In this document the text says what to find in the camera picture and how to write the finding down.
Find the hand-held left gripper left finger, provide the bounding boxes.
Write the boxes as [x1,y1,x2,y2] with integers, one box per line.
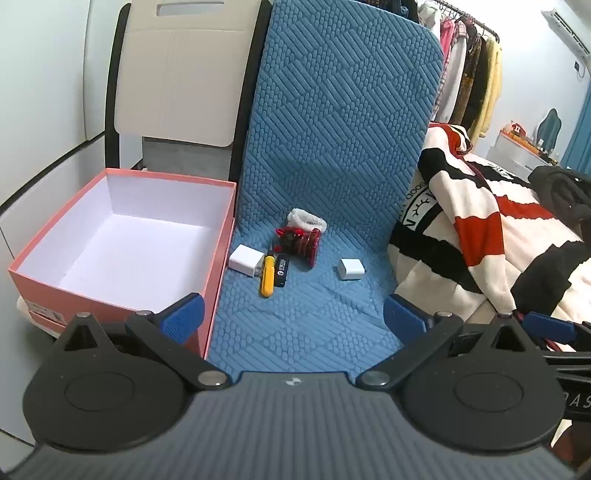
[54,293,234,391]

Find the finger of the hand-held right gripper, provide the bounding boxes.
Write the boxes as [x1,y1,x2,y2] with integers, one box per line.
[524,311,591,349]

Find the large white charger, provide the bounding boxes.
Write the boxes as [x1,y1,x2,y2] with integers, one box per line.
[228,244,264,278]

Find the blue quilted mat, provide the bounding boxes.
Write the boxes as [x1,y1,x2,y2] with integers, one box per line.
[205,0,446,374]

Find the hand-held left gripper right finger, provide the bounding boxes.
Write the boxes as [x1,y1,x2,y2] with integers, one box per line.
[355,293,541,388]

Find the black clothes rack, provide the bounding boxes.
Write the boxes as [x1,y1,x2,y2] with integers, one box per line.
[418,0,500,43]

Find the striped red black white blanket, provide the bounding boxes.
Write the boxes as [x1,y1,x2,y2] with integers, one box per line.
[387,122,591,352]

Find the white air conditioner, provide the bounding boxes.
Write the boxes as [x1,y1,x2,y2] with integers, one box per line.
[539,4,591,63]

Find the white fluffy hair claw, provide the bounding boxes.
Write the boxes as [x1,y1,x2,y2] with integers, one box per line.
[286,208,328,234]

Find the black lighter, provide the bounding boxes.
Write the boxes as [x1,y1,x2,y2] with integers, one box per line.
[272,255,291,289]

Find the blue curtain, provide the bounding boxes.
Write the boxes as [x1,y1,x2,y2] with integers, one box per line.
[561,90,591,175]

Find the row of hanging clothes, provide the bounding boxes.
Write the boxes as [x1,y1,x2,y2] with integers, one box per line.
[418,2,505,139]

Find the teal chair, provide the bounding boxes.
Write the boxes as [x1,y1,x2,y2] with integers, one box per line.
[536,108,563,157]

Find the pink cardboard box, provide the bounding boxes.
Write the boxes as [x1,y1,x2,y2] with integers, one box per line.
[7,168,238,361]

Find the black jacket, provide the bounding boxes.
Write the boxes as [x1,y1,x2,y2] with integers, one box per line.
[529,165,591,241]

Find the white desk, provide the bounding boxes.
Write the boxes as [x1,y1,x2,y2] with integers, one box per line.
[487,129,560,175]

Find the small white charger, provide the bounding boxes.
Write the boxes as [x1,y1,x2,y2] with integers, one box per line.
[336,258,365,281]

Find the grey panel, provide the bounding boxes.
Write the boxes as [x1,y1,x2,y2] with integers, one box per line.
[140,137,232,184]

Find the red and black toy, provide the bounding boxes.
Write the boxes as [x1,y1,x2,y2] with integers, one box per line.
[276,225,322,266]

